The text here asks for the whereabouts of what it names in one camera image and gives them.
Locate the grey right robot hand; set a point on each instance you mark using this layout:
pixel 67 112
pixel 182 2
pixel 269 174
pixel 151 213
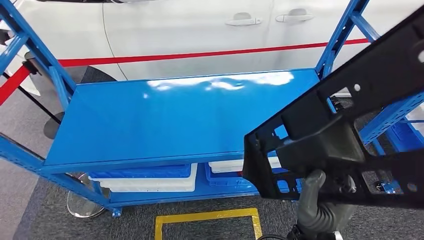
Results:
pixel 311 188

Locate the black plastic frame part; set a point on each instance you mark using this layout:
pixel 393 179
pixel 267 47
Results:
pixel 381 66

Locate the barrier stanchion post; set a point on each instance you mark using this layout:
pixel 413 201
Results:
pixel 31 63

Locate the blue plastic bin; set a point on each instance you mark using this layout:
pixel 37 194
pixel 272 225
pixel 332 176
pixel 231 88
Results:
pixel 225 182
pixel 149 172

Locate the red item in bin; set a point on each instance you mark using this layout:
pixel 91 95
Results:
pixel 239 173

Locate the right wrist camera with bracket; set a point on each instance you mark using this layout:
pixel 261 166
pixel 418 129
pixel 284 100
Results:
pixel 298 234

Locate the red barrier belt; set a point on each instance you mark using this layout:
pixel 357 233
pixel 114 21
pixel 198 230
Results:
pixel 198 53
pixel 13 84

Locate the white car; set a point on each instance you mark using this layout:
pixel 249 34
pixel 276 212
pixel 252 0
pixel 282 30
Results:
pixel 198 33

